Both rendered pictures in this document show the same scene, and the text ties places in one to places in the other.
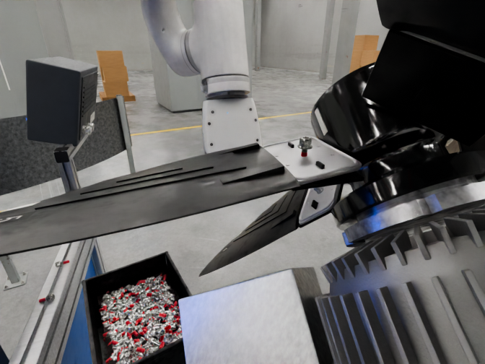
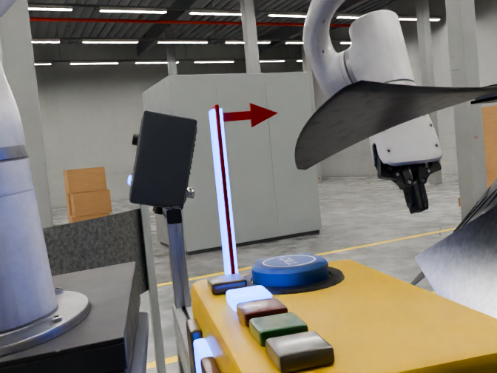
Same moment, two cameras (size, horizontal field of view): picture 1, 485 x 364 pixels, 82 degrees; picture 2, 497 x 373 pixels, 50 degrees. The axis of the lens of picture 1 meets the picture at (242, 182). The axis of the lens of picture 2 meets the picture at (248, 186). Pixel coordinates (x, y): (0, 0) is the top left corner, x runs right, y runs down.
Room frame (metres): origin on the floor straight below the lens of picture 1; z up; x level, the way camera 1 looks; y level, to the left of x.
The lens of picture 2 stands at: (-0.37, 0.21, 1.14)
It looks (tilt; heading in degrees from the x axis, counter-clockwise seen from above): 3 degrees down; 4
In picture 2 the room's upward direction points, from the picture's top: 6 degrees counter-clockwise
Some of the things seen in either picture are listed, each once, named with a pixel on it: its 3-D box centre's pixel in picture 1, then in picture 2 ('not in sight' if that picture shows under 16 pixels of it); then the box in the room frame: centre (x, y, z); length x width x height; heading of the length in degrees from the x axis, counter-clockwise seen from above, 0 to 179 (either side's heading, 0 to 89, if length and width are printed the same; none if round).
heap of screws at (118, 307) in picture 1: (143, 318); not in sight; (0.35, 0.18, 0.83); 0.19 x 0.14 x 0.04; 31
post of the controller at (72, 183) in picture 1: (71, 185); (177, 257); (0.65, 0.44, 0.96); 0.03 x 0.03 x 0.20; 17
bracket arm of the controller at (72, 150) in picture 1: (73, 142); (169, 212); (0.75, 0.47, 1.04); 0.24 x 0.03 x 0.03; 17
